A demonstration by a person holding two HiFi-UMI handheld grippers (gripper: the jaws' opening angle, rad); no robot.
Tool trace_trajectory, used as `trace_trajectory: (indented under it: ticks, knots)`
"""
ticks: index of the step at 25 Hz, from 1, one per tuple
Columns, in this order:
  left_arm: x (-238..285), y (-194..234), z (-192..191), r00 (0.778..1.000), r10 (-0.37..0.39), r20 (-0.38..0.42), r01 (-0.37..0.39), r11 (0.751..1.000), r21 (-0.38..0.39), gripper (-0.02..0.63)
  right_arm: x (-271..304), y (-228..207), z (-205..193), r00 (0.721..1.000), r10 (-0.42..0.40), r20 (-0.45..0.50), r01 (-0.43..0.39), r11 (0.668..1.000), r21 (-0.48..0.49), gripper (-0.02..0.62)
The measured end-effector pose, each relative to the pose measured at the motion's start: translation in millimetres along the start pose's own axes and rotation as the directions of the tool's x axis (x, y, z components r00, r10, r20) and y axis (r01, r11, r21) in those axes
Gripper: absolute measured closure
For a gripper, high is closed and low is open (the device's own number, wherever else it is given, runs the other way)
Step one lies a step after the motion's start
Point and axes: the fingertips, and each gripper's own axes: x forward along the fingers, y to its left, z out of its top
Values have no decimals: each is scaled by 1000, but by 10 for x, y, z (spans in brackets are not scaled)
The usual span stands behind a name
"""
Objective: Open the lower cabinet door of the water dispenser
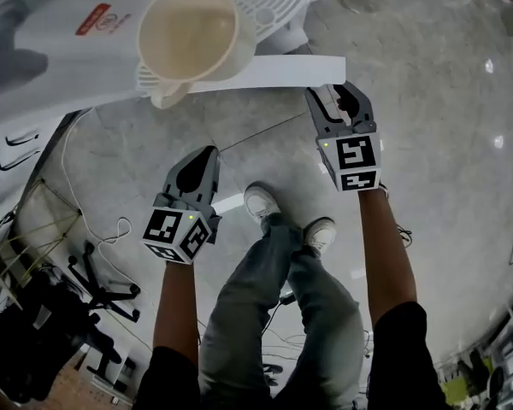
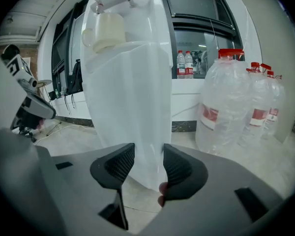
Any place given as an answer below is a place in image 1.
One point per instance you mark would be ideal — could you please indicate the black office chair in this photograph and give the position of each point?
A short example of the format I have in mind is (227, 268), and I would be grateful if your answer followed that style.
(47, 314)

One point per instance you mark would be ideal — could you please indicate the person's right leg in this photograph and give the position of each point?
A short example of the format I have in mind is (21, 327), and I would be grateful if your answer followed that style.
(329, 314)

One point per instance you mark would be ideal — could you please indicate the person's leg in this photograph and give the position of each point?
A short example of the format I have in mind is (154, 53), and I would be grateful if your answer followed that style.
(239, 314)
(329, 314)

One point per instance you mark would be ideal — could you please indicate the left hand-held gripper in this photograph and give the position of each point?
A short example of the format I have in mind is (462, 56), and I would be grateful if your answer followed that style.
(164, 229)

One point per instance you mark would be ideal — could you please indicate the person's left forearm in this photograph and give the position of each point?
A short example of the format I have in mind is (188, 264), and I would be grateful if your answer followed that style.
(175, 310)

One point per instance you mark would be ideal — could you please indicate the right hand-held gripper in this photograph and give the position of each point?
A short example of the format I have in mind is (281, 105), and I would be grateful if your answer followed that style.
(355, 156)

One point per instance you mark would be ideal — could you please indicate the person's right shoe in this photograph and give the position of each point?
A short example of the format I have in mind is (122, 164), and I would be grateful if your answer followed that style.
(320, 233)

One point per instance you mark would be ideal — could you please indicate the person's shoe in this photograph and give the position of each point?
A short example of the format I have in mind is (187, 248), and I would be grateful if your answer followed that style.
(258, 203)
(320, 233)

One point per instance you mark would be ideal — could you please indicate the person's left leg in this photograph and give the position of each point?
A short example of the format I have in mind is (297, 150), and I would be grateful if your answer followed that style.
(239, 314)

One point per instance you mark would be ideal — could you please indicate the person's left shoe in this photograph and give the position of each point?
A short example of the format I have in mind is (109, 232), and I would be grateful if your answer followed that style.
(258, 203)

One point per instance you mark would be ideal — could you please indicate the beige plastic cup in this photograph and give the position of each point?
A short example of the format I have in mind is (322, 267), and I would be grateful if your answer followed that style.
(184, 28)

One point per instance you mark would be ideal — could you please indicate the person's right forearm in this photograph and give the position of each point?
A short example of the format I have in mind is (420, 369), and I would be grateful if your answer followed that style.
(387, 259)

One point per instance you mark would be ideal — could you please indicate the person's black shirt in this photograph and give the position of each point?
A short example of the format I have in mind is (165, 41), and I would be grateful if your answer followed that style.
(402, 357)

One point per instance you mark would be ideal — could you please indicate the white water dispenser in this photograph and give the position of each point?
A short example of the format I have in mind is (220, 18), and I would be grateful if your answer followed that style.
(60, 79)

